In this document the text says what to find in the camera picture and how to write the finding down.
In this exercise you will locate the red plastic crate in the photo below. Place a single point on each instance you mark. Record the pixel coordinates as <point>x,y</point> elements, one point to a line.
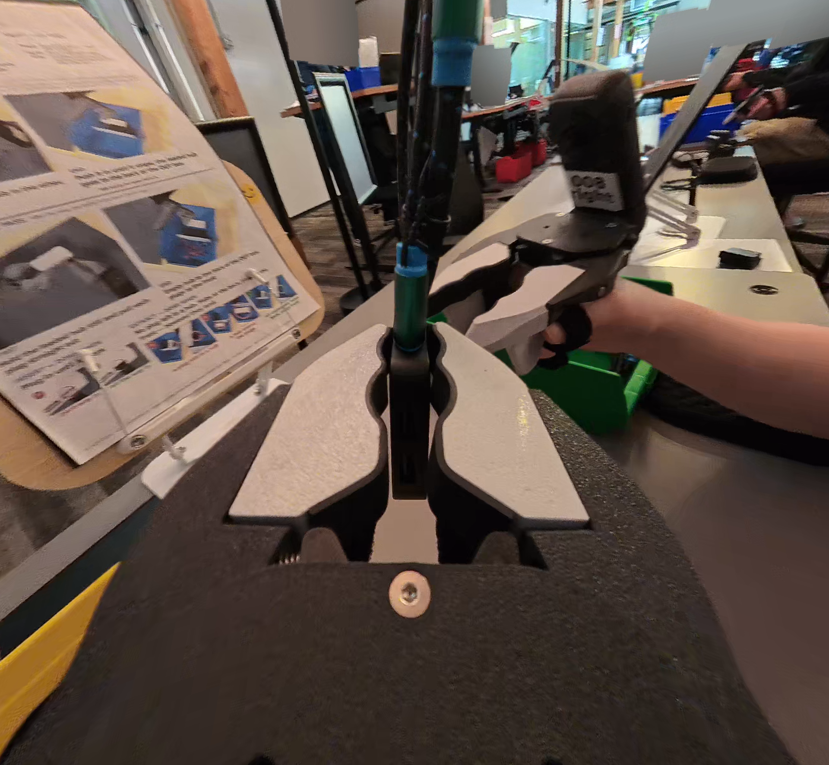
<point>518,159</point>

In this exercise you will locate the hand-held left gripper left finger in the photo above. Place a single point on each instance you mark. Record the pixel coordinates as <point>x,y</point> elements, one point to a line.
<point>305,454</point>

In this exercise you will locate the yellow smiley sticker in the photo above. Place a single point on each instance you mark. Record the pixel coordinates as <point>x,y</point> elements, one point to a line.
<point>249,193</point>

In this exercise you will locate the person's right hand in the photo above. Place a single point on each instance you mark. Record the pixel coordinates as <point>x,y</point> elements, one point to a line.
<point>622,318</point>

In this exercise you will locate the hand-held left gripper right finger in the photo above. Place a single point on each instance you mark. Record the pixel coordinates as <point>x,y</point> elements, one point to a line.
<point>512,454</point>

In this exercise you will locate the instruction sheet on stand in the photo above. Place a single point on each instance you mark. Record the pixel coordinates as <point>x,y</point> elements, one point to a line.
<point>39,467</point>

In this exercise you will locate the black tablet on stand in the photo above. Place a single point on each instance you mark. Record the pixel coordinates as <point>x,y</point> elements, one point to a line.
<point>693,118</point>

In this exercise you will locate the green plastic bin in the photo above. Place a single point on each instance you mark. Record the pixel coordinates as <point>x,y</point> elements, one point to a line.
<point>596,390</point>

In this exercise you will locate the printed instruction sheet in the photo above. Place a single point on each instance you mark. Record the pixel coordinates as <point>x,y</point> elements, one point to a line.
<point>117,221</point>

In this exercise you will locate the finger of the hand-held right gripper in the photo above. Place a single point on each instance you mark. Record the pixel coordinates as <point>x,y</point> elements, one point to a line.
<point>473,279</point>
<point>525,305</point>

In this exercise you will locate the black square adapter hub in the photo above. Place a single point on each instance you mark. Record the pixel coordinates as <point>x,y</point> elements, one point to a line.
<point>409,428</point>

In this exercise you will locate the yellow plastic bin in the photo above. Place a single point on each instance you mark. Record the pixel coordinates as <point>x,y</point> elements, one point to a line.
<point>45,662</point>

